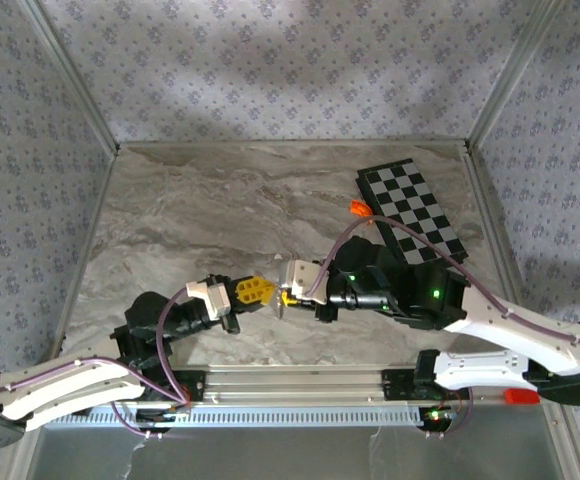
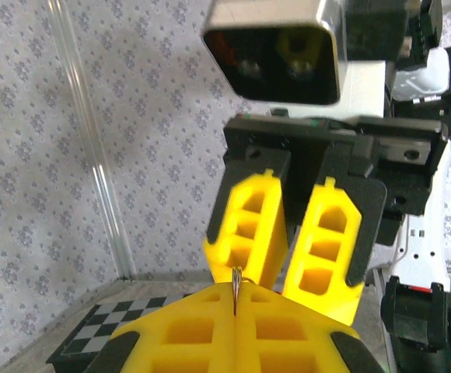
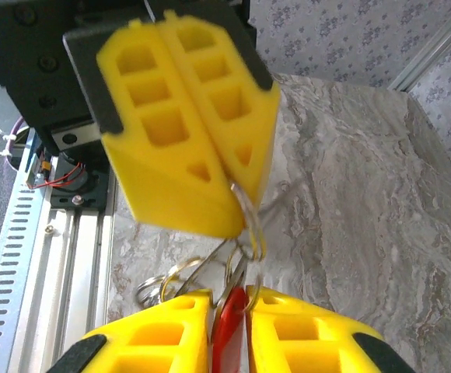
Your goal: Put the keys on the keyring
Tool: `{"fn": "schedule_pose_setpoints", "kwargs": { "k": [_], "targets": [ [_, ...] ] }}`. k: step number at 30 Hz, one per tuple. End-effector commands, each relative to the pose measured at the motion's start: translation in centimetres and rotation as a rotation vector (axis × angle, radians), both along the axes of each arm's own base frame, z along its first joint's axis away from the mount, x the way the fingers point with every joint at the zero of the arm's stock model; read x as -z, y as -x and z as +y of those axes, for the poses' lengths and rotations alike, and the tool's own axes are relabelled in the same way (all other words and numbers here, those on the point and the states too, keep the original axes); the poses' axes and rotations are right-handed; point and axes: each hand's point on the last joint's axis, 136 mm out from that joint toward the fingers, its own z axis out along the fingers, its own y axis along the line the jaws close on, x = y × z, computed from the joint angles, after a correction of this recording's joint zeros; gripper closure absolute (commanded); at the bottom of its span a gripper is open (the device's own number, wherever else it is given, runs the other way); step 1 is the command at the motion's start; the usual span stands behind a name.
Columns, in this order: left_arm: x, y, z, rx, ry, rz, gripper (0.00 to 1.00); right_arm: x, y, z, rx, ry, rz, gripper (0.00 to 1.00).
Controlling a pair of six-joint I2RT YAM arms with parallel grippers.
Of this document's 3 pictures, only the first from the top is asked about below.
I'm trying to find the orange curved plastic piece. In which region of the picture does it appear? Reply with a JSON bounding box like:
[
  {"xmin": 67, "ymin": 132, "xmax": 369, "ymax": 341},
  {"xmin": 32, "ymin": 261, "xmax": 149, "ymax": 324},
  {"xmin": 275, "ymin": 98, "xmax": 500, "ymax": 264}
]
[{"xmin": 348, "ymin": 198, "xmax": 375, "ymax": 225}]

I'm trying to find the folded black grey chessboard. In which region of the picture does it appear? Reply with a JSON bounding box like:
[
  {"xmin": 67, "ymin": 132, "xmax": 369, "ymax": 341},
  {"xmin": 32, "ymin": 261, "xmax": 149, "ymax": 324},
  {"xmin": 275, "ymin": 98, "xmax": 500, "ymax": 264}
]
[{"xmin": 355, "ymin": 158, "xmax": 470, "ymax": 266}]

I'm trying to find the small circuit board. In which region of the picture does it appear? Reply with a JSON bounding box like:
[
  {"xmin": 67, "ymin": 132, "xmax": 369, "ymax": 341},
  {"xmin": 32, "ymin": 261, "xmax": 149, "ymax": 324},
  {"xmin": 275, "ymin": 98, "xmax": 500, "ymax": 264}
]
[{"xmin": 422, "ymin": 407, "xmax": 459, "ymax": 431}]

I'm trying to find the shiny metal sheet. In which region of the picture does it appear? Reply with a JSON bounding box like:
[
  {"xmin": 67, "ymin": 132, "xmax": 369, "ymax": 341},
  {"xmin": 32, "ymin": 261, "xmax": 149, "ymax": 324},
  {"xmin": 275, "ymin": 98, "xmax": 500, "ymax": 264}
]
[{"xmin": 19, "ymin": 419, "xmax": 571, "ymax": 480}]

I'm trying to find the red plastic block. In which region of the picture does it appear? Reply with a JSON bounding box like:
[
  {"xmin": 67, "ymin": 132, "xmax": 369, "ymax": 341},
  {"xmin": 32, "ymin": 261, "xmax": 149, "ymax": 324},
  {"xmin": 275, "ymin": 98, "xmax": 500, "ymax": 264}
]
[{"xmin": 503, "ymin": 388, "xmax": 541, "ymax": 406}]

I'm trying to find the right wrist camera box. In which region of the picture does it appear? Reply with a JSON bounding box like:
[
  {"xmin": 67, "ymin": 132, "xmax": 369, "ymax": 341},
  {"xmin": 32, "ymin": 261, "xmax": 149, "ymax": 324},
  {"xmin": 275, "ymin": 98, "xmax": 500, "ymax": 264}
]
[{"xmin": 276, "ymin": 258, "xmax": 330, "ymax": 305}]

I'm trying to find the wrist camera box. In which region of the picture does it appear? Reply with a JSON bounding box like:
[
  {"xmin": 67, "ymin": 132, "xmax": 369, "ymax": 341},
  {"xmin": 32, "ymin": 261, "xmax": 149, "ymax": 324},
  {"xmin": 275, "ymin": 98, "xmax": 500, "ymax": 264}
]
[
  {"xmin": 276, "ymin": 258, "xmax": 330, "ymax": 305},
  {"xmin": 185, "ymin": 278, "xmax": 232, "ymax": 322}
]

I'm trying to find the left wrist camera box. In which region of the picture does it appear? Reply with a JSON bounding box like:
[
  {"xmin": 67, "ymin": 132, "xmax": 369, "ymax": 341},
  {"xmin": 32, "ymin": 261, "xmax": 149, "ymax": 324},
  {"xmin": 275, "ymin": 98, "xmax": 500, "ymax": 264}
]
[{"xmin": 185, "ymin": 278, "xmax": 232, "ymax": 322}]

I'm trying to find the aluminium mounting rail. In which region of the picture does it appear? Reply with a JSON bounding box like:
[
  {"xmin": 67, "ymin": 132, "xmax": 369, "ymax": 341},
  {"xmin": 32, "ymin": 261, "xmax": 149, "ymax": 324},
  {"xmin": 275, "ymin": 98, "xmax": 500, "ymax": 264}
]
[{"xmin": 172, "ymin": 367, "xmax": 421, "ymax": 404}]

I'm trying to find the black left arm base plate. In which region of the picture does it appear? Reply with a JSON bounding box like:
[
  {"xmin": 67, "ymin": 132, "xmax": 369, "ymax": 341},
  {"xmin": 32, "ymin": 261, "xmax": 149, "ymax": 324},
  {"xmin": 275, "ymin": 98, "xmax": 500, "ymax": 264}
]
[{"xmin": 134, "ymin": 368, "xmax": 207, "ymax": 432}]

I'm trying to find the aluminium frame rail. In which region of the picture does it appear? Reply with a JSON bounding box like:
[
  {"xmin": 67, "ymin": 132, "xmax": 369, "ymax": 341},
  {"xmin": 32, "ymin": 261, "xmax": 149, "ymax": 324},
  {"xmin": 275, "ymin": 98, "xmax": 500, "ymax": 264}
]
[
  {"xmin": 32, "ymin": 144, "xmax": 121, "ymax": 374},
  {"xmin": 462, "ymin": 142, "xmax": 580, "ymax": 480}
]

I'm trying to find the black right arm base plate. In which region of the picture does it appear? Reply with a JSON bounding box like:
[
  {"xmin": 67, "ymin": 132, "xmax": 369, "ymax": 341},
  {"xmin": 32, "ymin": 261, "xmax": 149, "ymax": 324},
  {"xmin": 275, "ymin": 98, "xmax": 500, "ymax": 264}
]
[{"xmin": 380, "ymin": 367, "xmax": 464, "ymax": 431}]

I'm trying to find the slotted grey cable duct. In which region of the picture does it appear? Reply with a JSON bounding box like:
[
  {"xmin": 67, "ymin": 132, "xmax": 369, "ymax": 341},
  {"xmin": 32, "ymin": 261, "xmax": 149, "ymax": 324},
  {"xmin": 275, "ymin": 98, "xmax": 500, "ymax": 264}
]
[{"xmin": 77, "ymin": 403, "xmax": 429, "ymax": 430}]

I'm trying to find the aluminium frame post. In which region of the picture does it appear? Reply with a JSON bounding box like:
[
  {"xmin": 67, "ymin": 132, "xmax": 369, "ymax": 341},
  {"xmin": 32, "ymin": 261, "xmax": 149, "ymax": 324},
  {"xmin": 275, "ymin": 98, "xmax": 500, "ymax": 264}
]
[
  {"xmin": 19, "ymin": 0, "xmax": 122, "ymax": 154},
  {"xmin": 467, "ymin": 0, "xmax": 546, "ymax": 149}
]

